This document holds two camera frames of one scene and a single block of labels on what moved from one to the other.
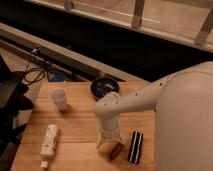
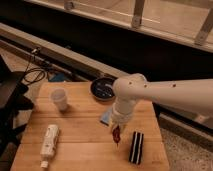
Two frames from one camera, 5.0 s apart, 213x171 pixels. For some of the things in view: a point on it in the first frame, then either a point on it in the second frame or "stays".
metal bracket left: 68,4 stays
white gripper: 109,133 -> 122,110
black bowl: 102,86 stays
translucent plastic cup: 59,95 stays
